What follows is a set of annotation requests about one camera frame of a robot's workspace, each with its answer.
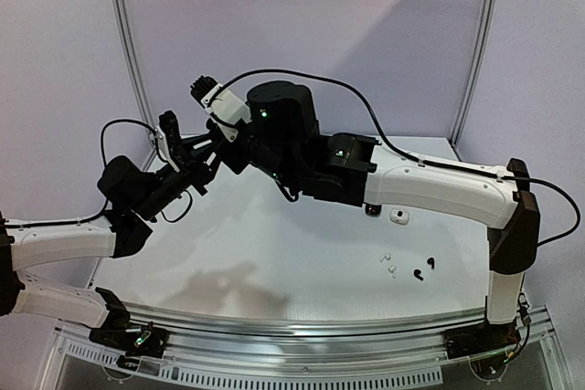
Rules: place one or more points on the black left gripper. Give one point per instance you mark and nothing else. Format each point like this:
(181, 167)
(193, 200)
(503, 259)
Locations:
(192, 162)

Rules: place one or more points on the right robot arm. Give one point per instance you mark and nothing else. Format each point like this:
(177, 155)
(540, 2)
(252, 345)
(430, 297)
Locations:
(276, 130)

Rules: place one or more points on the left aluminium wall post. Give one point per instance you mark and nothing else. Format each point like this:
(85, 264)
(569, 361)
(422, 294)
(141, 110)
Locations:
(123, 22)

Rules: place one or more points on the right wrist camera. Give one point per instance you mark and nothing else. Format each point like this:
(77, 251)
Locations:
(225, 110)

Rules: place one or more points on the small black charging case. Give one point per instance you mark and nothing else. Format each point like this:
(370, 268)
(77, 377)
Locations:
(373, 210)

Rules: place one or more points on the right aluminium wall post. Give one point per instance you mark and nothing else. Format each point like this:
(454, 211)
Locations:
(473, 73)

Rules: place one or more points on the small white charging case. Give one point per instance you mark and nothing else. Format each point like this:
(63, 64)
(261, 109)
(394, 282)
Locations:
(399, 216)

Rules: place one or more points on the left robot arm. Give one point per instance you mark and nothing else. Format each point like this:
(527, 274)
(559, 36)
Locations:
(134, 198)

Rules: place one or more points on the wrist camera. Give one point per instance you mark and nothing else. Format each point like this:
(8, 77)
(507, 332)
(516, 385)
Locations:
(225, 110)
(168, 142)

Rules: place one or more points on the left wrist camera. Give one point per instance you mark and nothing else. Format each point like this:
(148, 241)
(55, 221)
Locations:
(168, 142)

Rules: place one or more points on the aluminium wall post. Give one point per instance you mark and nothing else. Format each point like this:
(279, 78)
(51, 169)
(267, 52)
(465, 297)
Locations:
(473, 73)
(123, 22)

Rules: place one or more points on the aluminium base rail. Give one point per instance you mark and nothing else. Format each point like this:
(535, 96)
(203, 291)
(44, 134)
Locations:
(210, 352)

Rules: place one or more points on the white stem earbud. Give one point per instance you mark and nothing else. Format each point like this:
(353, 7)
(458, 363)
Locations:
(392, 270)
(385, 257)

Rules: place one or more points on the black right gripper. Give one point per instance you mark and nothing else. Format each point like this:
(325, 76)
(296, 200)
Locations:
(233, 158)

